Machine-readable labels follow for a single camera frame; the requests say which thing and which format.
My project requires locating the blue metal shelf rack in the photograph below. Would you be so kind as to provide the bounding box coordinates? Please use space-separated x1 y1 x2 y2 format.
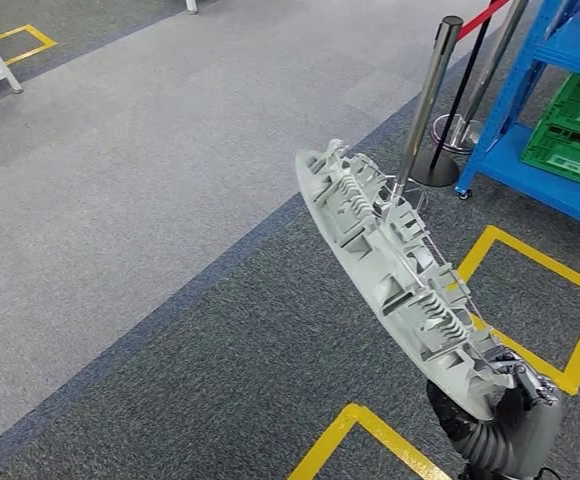
454 0 580 238

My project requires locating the grey plastic wheel hubcap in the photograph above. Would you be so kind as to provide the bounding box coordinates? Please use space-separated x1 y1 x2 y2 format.
295 139 519 422

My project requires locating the chrome stanchion with chrome base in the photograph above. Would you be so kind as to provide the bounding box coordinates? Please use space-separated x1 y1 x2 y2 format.
389 15 465 213
430 0 531 157

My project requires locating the red barrier belt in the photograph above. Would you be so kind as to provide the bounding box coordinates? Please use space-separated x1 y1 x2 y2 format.
457 0 512 41

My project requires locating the black stanchion with black base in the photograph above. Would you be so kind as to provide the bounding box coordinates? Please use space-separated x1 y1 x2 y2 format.
409 0 498 189

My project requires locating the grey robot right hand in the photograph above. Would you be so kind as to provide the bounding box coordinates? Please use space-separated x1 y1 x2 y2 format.
426 347 563 478

